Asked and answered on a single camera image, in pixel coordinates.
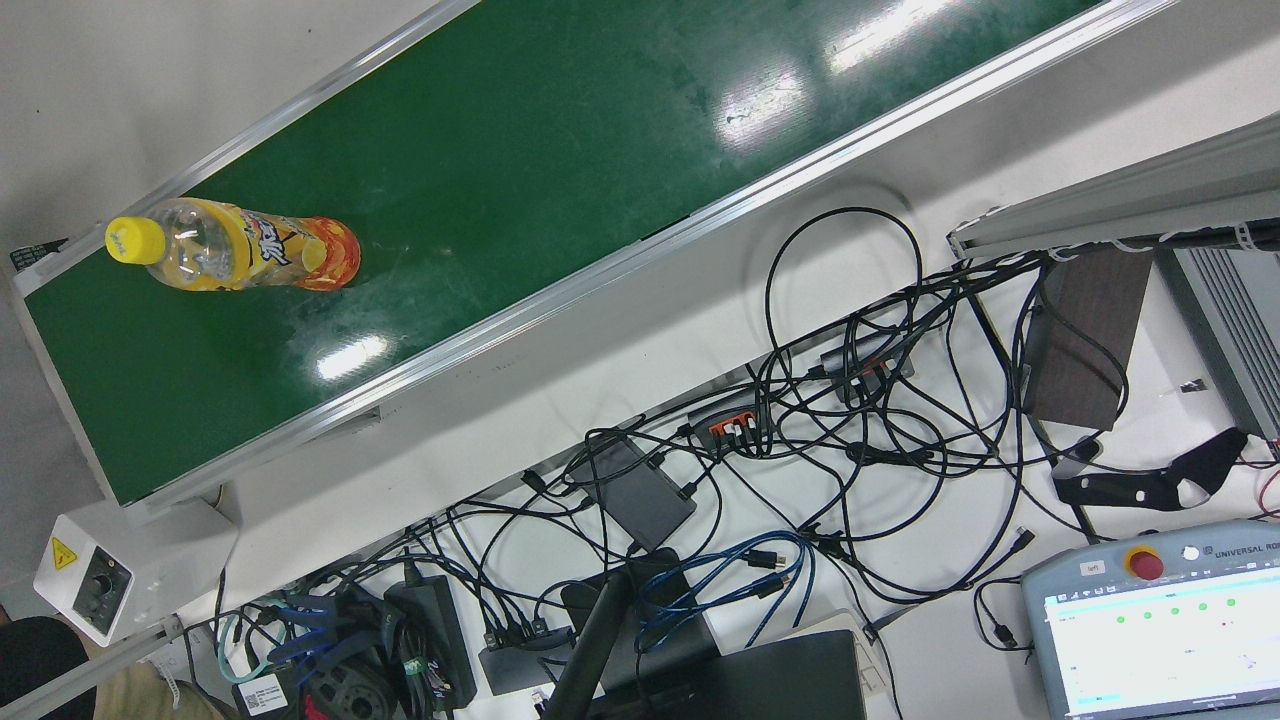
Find black rounded object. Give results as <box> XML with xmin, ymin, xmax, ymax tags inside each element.
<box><xmin>0</xmin><ymin>617</ymin><xmax>96</xmax><ymax>720</ymax></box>

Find black hub orange ports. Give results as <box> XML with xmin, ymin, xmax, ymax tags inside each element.
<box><xmin>686</xmin><ymin>392</ymin><xmax>773</xmax><ymax>456</ymax></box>

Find black flat power adapter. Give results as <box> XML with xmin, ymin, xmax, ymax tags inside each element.
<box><xmin>578</xmin><ymin>437</ymin><xmax>698</xmax><ymax>553</ymax></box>

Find grey usb hub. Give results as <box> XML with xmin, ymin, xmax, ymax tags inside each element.
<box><xmin>820</xmin><ymin>333</ymin><xmax>916</xmax><ymax>396</ymax></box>

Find green conveyor belt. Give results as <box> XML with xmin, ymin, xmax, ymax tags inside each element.
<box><xmin>8</xmin><ymin>0</ymin><xmax>1181</xmax><ymax>526</ymax></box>

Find black box device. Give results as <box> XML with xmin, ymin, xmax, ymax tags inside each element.
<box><xmin>560</xmin><ymin>548</ymin><xmax>721</xmax><ymax>691</ymax></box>

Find black pole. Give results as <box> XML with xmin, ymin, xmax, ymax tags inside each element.
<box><xmin>545</xmin><ymin>570</ymin><xmax>633</xmax><ymax>720</ymax></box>

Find small black hub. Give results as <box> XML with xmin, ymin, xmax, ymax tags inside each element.
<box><xmin>478</xmin><ymin>625</ymin><xmax>576</xmax><ymax>696</ymax></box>

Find black flat board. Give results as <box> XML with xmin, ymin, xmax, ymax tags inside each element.
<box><xmin>590</xmin><ymin>630</ymin><xmax>869</xmax><ymax>720</ymax></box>

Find black power brick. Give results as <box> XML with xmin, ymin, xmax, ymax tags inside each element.
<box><xmin>385</xmin><ymin>578</ymin><xmax>479</xmax><ymax>711</ymax></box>

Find orange drink bottle yellow cap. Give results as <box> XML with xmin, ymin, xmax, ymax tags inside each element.
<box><xmin>105</xmin><ymin>197</ymin><xmax>362</xmax><ymax>293</ymax></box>

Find brown wooden block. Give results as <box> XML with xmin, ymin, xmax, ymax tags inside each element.
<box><xmin>1022</xmin><ymin>247</ymin><xmax>1154</xmax><ymax>433</ymax></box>

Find white label tag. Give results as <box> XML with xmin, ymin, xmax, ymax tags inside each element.
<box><xmin>232</xmin><ymin>672</ymin><xmax>291</xmax><ymax>716</ymax></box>

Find white conveyor control box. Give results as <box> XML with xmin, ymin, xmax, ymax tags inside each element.
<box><xmin>33</xmin><ymin>497</ymin><xmax>241</xmax><ymax>646</ymax></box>

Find aluminium profile beam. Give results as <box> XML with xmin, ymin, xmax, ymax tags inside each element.
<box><xmin>947</xmin><ymin>112</ymin><xmax>1280</xmax><ymax>263</ymax></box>

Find grey robot teach pendant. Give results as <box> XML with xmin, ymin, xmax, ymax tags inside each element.
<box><xmin>1020</xmin><ymin>518</ymin><xmax>1280</xmax><ymax>720</ymax></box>

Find grey ribbed metal box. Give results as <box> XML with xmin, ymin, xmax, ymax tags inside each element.
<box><xmin>1155</xmin><ymin>245</ymin><xmax>1280</xmax><ymax>443</ymax></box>

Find tan fabric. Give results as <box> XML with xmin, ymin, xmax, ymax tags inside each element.
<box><xmin>70</xmin><ymin>660</ymin><xmax>231</xmax><ymax>720</ymax></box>

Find long black looping cable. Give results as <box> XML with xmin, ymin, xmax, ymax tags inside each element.
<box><xmin>765</xmin><ymin>207</ymin><xmax>923</xmax><ymax>401</ymax></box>

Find blue cable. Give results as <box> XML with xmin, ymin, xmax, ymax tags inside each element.
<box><xmin>636</xmin><ymin>530</ymin><xmax>816</xmax><ymax>656</ymax></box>

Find short black usb cable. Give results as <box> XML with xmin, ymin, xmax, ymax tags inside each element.
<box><xmin>975</xmin><ymin>578</ymin><xmax>1033</xmax><ymax>651</ymax></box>

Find black strap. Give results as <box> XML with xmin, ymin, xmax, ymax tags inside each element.
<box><xmin>1052</xmin><ymin>427</ymin><xmax>1250</xmax><ymax>513</ymax></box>

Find teal cable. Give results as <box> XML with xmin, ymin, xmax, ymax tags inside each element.
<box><xmin>218</xmin><ymin>610</ymin><xmax>273</xmax><ymax>683</ymax></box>

